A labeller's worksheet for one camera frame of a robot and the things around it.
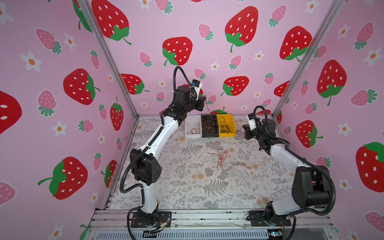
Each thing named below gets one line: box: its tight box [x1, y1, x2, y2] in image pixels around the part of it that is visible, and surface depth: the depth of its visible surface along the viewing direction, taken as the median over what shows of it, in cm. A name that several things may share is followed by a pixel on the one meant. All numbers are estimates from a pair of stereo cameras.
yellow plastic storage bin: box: [216, 114, 236, 137], surface depth 113 cm
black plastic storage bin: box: [201, 114, 219, 138], surface depth 113 cm
